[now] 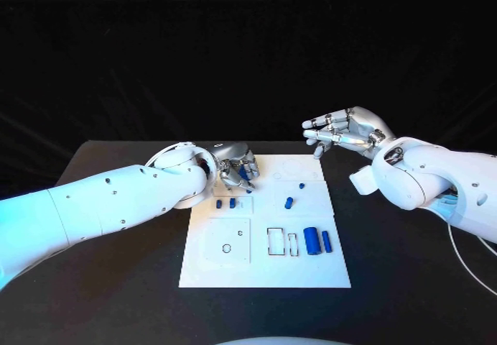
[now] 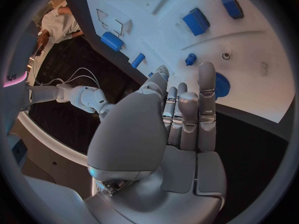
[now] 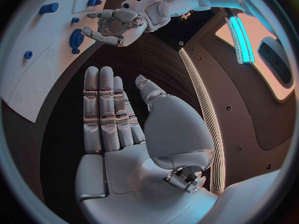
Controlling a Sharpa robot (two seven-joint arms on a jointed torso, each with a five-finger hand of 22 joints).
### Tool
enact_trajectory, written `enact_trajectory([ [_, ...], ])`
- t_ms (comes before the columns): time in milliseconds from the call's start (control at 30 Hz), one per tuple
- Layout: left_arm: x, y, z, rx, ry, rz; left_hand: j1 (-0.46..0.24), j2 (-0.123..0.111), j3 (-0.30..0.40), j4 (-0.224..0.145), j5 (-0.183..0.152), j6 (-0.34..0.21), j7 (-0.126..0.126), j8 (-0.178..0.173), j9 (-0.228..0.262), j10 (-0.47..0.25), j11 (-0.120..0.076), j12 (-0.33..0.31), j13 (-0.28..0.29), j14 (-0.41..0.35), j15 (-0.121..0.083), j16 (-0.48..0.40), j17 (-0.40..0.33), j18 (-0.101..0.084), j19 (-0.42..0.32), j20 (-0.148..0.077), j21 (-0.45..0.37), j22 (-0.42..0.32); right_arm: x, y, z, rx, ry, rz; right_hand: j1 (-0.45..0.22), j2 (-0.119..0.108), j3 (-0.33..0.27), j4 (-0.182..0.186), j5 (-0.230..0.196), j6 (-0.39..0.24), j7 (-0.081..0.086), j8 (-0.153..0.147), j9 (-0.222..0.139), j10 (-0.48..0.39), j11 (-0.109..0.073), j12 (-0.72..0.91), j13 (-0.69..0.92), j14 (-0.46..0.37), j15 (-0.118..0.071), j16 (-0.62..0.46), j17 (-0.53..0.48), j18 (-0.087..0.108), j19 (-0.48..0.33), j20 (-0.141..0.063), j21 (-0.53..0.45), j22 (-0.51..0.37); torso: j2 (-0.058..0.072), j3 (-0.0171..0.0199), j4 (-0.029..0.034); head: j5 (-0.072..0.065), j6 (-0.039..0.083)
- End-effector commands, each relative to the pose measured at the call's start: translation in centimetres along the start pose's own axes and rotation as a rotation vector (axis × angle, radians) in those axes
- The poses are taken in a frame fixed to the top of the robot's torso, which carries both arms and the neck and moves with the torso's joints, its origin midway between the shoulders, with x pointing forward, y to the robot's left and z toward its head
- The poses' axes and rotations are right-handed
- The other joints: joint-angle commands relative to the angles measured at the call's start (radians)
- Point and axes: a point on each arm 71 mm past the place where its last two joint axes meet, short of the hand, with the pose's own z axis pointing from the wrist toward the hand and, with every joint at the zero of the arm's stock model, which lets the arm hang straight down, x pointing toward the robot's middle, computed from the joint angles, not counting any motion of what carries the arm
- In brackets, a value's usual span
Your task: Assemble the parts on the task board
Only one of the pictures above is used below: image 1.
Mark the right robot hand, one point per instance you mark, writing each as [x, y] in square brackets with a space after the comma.
[361, 129]

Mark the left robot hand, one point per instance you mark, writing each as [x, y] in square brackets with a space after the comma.
[232, 155]

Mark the blue plug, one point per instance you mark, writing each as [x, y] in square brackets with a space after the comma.
[232, 203]
[219, 204]

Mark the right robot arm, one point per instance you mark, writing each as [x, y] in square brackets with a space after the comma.
[436, 175]

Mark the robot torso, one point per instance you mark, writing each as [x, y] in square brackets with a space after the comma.
[283, 341]

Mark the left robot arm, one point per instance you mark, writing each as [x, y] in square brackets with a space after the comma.
[97, 199]

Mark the thin long blue cylinder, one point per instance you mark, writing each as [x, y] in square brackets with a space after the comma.
[326, 241]

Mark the large blue cylinder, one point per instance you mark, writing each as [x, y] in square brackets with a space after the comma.
[313, 241]

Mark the white task board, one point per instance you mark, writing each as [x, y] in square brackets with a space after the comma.
[268, 242]

